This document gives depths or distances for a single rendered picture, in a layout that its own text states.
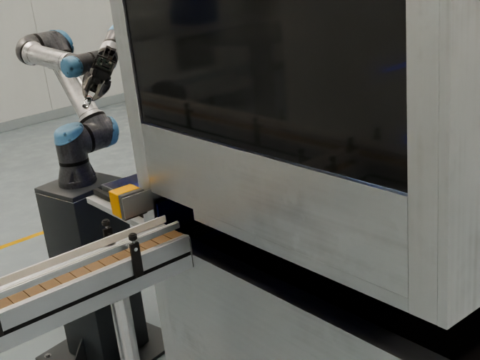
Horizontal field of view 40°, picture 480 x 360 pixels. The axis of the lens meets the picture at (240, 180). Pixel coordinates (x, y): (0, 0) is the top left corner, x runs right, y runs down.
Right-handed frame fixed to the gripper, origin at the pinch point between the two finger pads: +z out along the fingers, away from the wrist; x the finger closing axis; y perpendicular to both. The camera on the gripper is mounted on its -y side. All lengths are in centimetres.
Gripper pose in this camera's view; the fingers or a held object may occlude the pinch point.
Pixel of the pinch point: (89, 98)
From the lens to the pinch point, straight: 229.5
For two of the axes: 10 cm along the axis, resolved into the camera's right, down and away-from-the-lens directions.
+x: 9.0, 3.7, 2.1
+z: -1.6, 7.4, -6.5
